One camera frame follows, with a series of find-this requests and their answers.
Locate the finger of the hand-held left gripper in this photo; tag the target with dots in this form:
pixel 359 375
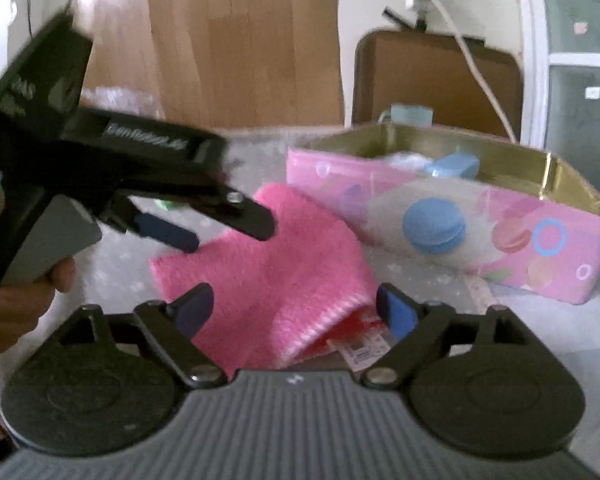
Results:
pixel 240 212
pixel 167 232

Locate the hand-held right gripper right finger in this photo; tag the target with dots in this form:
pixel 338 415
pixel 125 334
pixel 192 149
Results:
pixel 397 312

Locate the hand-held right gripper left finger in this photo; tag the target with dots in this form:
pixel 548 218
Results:
pixel 196 310

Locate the green packet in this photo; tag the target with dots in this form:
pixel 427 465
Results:
pixel 166 204

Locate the red snack packet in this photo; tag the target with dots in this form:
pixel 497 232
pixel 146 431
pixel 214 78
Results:
pixel 355 341

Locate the pink fuzzy sock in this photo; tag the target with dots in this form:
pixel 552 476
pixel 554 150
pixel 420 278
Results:
pixel 280 270

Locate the pink macaron print tin box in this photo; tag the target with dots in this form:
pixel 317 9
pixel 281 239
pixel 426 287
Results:
pixel 480 240

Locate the blue plastic case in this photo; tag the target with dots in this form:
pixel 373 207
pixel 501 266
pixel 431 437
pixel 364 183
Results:
pixel 452 165

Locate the person's left hand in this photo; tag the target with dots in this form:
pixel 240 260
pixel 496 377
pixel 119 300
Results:
pixel 20 312

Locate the grey floral tablecloth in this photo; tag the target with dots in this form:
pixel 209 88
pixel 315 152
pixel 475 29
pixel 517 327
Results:
pixel 105 270

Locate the clear plastic bag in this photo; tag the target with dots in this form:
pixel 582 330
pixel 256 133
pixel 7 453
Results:
pixel 122 102

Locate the wood grain sheet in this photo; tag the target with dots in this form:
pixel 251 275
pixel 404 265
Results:
pixel 240 45

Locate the teal plastic cup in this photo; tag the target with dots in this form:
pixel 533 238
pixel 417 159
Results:
pixel 411 114

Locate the black tape strip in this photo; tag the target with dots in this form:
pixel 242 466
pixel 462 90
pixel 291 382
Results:
pixel 397 16

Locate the white framed frosted window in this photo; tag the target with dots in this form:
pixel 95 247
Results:
pixel 580 110

